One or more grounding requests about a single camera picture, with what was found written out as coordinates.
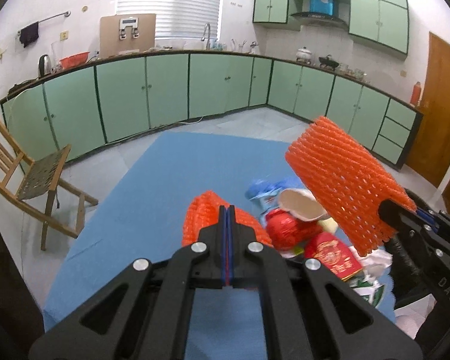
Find group of glass jars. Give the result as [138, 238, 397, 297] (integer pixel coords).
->
[337, 64, 371, 81]

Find green wall cabinets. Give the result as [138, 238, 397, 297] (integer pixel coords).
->
[252, 0, 409, 60]

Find wooden door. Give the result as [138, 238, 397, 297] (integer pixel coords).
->
[404, 32, 450, 199]

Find crumpled blue plastic glove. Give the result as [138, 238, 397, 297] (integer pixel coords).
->
[245, 178, 287, 202]

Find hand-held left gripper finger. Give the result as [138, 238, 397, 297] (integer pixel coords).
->
[28, 205, 229, 360]
[229, 205, 422, 360]

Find green and white packet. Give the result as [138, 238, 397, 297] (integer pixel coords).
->
[350, 274, 388, 310]

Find wooden chair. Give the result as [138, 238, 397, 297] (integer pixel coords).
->
[0, 109, 99, 251]

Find red packet with gold print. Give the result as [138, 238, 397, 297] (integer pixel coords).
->
[304, 232, 362, 282]

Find blue mat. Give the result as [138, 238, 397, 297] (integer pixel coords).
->
[43, 131, 396, 360]

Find glassware beside sink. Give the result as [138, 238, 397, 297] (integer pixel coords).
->
[229, 38, 260, 54]

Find blue and white carton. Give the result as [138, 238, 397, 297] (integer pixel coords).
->
[258, 187, 289, 229]

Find electric kettle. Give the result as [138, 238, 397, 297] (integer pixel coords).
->
[38, 54, 54, 77]

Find cardboard box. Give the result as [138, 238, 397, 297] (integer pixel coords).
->
[99, 13, 157, 58]

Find red paper cup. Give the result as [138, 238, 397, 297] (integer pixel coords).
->
[266, 188, 329, 251]

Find green base cabinets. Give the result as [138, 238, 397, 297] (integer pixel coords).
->
[0, 50, 424, 169]

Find red plastic basin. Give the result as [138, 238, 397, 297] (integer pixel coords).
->
[59, 52, 91, 69]

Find range hood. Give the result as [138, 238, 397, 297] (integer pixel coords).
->
[290, 0, 347, 29]

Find white tissue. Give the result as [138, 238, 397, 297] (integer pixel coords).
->
[356, 249, 393, 282]

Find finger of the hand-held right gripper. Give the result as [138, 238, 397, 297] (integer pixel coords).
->
[377, 198, 450, 256]

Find orange foam fruit net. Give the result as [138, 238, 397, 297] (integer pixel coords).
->
[285, 116, 417, 257]
[182, 190, 274, 250]

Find dark hanging towel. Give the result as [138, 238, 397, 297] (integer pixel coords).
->
[19, 22, 40, 48]

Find metal towel rail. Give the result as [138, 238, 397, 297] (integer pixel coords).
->
[17, 10, 71, 36]

